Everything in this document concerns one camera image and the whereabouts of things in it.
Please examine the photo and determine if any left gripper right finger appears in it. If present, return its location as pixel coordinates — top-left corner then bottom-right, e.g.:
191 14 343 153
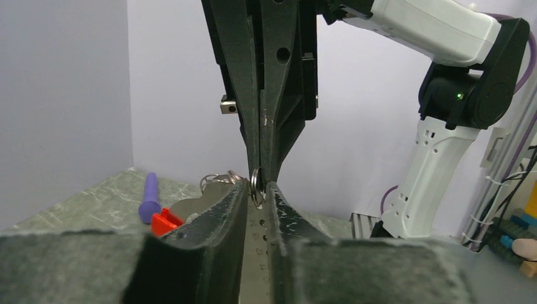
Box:
265 182 331 303

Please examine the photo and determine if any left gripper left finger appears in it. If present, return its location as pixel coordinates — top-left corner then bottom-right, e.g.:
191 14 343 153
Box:
122 181 249 303

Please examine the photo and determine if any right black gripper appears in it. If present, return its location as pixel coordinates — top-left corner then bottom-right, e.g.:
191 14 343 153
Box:
202 1 319 184

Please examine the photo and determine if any red carabiner keyring with chain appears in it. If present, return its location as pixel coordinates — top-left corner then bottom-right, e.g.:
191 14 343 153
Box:
151 170 270 303

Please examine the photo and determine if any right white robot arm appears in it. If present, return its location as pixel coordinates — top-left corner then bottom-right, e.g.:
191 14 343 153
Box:
202 1 534 239

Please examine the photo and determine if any toy brick pile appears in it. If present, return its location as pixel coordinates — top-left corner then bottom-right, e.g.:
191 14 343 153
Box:
486 193 537 279

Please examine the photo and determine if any purple cylinder handle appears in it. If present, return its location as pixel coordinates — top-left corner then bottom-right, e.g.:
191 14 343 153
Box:
138 172 162 225

